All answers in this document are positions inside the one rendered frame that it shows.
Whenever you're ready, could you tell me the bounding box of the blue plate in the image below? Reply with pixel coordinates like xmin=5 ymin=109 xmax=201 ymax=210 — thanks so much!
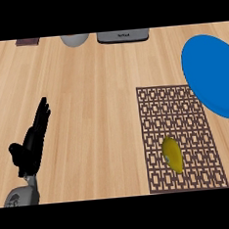
xmin=178 ymin=32 xmax=229 ymax=125

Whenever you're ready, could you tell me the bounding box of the brown patterned placemat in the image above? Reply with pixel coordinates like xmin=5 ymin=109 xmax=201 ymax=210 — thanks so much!
xmin=135 ymin=78 xmax=229 ymax=196

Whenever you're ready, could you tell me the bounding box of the dark brown flat object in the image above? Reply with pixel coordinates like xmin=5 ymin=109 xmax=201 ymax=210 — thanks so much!
xmin=15 ymin=37 xmax=42 ymax=49

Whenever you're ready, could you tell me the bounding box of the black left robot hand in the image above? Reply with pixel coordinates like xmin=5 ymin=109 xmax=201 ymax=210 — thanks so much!
xmin=4 ymin=96 xmax=57 ymax=179

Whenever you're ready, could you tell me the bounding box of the white round bowl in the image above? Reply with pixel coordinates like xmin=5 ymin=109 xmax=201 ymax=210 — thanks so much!
xmin=60 ymin=33 xmax=91 ymax=50

